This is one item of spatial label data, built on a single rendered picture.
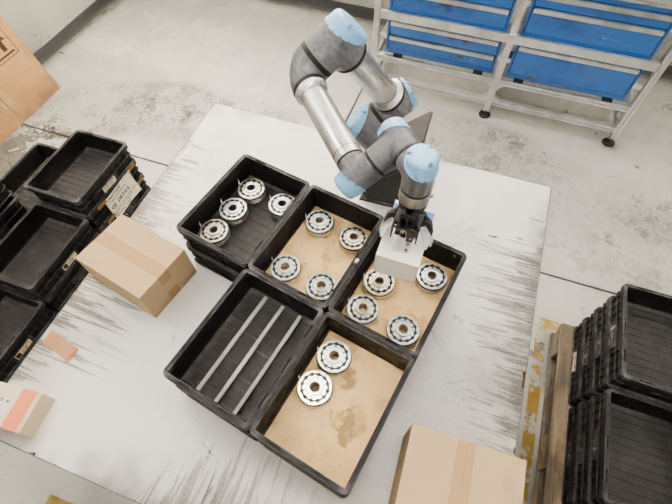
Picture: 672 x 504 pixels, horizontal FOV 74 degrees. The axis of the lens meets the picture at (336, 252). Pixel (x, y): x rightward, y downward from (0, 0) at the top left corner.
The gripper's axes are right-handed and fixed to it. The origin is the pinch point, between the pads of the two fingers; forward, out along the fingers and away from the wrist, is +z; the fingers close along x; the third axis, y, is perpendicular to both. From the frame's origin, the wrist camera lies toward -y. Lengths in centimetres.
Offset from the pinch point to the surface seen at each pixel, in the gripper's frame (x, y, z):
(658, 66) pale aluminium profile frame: 100, -191, 52
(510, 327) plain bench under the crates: 42, -3, 41
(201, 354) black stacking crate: -49, 44, 27
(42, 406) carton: -91, 74, 36
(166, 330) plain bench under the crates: -70, 38, 40
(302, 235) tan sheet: -36.6, -7.0, 27.8
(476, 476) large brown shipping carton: 35, 51, 20
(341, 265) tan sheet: -19.2, 0.0, 27.7
